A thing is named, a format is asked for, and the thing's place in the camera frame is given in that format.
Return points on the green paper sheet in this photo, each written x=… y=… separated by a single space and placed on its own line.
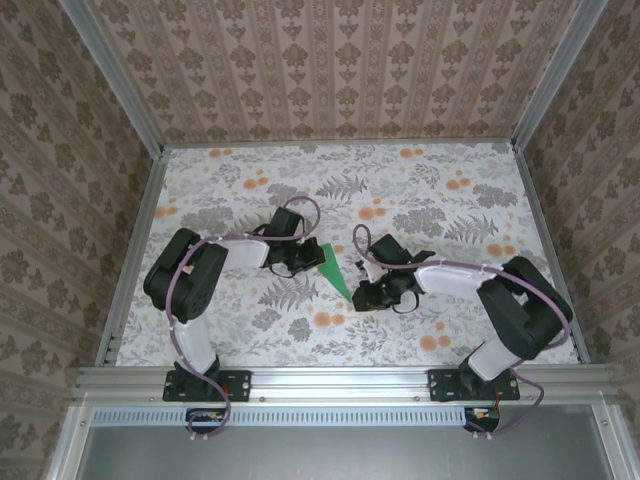
x=335 y=272

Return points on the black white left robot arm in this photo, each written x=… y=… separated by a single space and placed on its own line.
x=185 y=280

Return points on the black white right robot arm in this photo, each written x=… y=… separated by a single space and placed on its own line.
x=525 y=310

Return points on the floral patterned table cover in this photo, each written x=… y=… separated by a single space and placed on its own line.
x=400 y=200

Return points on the grey metal panel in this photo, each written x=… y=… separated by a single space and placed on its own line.
x=350 y=455

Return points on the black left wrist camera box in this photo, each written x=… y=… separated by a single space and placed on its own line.
x=287 y=222

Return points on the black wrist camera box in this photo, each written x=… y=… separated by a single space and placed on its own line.
x=387 y=250
x=287 y=222

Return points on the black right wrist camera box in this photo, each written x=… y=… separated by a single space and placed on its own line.
x=387 y=250

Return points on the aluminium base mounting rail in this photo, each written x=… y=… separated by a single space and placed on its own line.
x=340 y=382

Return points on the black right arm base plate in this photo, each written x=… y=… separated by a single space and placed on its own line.
x=442 y=385

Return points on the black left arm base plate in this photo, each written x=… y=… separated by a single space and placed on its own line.
x=240 y=385

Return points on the aluminium side rail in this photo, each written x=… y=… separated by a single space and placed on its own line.
x=552 y=225
x=135 y=250

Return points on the aluminium corner post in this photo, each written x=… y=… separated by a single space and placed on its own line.
x=557 y=75
x=115 y=80

